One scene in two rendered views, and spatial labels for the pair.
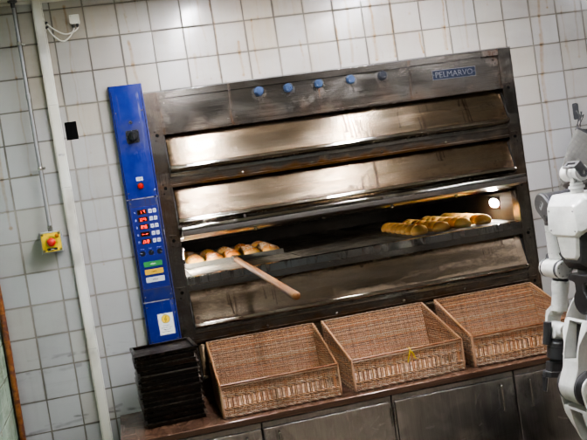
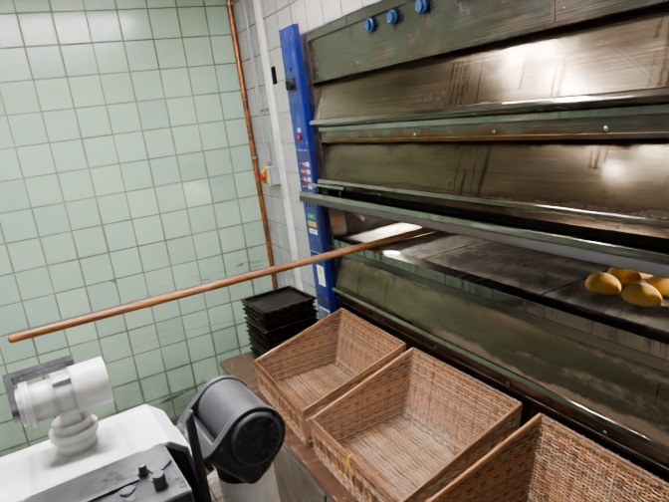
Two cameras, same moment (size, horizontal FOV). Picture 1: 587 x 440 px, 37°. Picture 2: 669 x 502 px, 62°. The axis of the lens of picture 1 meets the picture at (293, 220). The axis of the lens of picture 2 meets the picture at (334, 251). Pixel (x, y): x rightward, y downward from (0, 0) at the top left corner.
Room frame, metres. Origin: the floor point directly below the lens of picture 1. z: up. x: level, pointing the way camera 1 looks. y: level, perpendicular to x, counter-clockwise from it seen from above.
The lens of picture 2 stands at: (3.63, -1.90, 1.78)
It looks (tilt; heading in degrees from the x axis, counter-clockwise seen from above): 14 degrees down; 75
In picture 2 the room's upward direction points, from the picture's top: 8 degrees counter-clockwise
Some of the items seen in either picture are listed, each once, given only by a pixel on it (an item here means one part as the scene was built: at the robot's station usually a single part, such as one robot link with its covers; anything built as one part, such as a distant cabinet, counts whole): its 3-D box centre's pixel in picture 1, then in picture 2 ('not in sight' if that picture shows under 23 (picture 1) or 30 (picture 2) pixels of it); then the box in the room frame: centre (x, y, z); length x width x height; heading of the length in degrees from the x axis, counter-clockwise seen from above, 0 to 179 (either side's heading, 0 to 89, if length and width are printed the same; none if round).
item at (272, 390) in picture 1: (271, 367); (327, 368); (4.08, 0.21, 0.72); 0.56 x 0.49 x 0.28; 100
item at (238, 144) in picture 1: (342, 128); (446, 84); (4.46, -0.32, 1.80); 1.79 x 0.11 x 0.19; 101
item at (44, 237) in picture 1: (51, 242); (271, 175); (4.12, 1.15, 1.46); 0.10 x 0.07 x 0.10; 101
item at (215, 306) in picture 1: (364, 278); (464, 323); (4.46, -0.32, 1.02); 1.79 x 0.11 x 0.19; 101
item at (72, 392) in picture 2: (574, 175); (70, 398); (3.43, -1.12, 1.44); 0.10 x 0.07 x 0.09; 16
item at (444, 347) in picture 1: (390, 344); (409, 431); (4.20, -0.38, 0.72); 0.56 x 0.49 x 0.28; 103
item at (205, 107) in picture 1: (335, 91); (448, 15); (4.49, -0.31, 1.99); 1.80 x 0.08 x 0.21; 101
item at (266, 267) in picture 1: (359, 251); (467, 282); (4.49, -0.31, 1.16); 1.80 x 0.06 x 0.04; 101
